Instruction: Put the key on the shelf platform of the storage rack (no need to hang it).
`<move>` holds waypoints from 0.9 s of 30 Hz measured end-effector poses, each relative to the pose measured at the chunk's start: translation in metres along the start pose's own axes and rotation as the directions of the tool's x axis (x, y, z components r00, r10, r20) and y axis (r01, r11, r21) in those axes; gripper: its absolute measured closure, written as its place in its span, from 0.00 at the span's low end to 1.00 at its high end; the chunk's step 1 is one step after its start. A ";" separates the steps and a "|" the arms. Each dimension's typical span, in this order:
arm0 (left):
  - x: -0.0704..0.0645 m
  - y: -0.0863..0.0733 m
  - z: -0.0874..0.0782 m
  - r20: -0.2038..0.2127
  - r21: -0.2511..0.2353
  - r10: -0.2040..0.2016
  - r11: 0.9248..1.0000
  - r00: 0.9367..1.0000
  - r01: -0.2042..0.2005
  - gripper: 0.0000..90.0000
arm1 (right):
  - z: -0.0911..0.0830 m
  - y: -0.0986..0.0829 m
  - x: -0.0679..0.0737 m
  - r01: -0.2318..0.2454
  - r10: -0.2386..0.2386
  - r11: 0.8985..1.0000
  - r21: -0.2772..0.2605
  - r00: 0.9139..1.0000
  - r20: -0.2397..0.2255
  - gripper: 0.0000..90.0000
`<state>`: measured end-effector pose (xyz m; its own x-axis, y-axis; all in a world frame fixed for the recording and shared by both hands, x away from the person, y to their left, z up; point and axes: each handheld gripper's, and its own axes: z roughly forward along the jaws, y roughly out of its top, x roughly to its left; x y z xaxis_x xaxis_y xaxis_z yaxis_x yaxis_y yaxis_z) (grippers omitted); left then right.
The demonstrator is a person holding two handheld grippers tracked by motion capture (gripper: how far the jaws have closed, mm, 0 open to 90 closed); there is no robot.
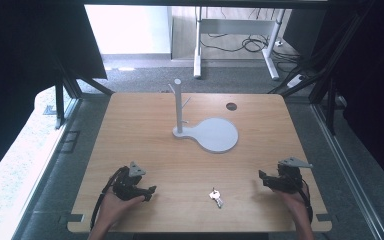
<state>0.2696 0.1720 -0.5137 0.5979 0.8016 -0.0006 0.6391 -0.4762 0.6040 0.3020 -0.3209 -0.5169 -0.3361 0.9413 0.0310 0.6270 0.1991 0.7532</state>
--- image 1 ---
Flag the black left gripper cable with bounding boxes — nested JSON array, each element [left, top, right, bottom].
[[89, 166, 128, 232]]

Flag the white key holder stand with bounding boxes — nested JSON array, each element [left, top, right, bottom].
[[168, 78, 240, 154]]

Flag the white power strip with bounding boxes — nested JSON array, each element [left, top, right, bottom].
[[286, 73, 306, 89]]

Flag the silver key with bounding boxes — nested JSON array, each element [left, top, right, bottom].
[[209, 187, 224, 209]]

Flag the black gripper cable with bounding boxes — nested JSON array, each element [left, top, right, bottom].
[[298, 178, 314, 224], [89, 166, 128, 232]]

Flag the black metal frame stand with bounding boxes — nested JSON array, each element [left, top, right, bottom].
[[268, 0, 378, 136], [51, 56, 116, 130]]

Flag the white desk frame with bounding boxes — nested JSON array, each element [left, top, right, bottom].
[[193, 6, 286, 81]]

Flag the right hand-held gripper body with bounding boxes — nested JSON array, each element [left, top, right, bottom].
[[266, 156, 314, 195]]

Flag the person's right hand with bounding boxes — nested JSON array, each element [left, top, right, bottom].
[[271, 185, 312, 224]]

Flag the black curtain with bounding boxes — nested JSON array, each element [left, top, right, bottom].
[[0, 0, 108, 189], [283, 0, 384, 198]]

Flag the person's left hand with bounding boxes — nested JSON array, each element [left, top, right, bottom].
[[98, 192, 146, 231]]

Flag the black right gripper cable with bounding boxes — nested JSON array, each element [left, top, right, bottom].
[[298, 178, 314, 224]]

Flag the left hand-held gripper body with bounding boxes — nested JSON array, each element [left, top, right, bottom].
[[112, 161, 147, 202]]

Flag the black floor cables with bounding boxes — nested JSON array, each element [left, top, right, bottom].
[[200, 6, 303, 73]]

